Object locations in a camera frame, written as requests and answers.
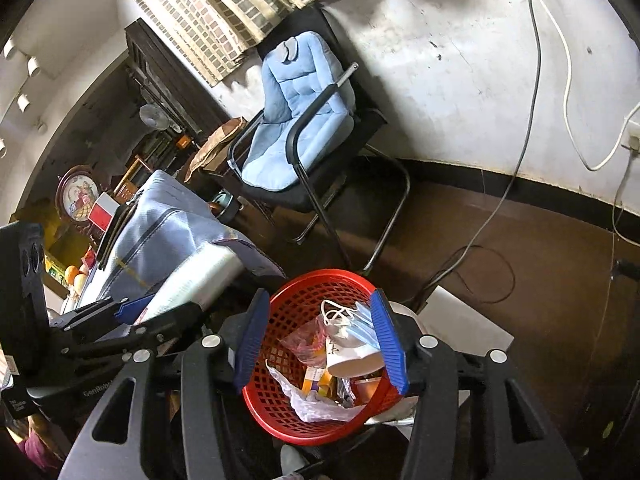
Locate white wall socket strip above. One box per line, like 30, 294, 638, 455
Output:
620, 116, 640, 155

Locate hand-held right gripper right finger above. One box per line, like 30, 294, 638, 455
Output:
369, 287, 581, 480

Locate blue face mask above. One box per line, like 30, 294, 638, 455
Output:
320, 300, 385, 357

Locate white plastic bag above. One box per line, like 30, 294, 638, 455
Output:
267, 362, 366, 423

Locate brown paper bag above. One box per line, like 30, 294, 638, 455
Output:
185, 117, 246, 183

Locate blue striped tablecloth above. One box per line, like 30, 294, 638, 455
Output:
77, 170, 286, 326

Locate clear red printed wrapper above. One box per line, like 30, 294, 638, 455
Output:
277, 317, 331, 362

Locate white cable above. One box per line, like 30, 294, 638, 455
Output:
520, 0, 640, 172

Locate round decorative table screen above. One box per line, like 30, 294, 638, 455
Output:
55, 165, 101, 223

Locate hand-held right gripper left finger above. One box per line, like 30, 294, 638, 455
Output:
60, 287, 271, 480

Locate white floor board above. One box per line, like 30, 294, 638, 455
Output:
415, 285, 516, 362

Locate checkered curtain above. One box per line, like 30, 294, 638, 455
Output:
107, 0, 386, 86

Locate grey cable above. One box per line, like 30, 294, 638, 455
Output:
414, 0, 544, 303

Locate black cable loop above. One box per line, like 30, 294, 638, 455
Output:
425, 244, 517, 306

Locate white track spotlights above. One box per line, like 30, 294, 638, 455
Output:
0, 37, 43, 158

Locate small white fan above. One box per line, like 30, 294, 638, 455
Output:
139, 104, 168, 132

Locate light blue chair cushion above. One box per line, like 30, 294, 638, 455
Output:
241, 31, 357, 183

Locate white paper cup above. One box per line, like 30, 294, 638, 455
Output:
325, 335, 387, 377

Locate blue padded office chair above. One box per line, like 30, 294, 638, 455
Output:
227, 5, 411, 276

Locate red plastic basket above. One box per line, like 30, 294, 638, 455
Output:
242, 269, 416, 447

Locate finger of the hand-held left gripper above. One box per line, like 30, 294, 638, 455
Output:
61, 301, 204, 362
49, 294, 154, 334

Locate orange striped medicine box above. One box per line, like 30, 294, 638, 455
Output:
300, 365, 336, 399

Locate red box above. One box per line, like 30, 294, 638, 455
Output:
87, 192, 121, 231

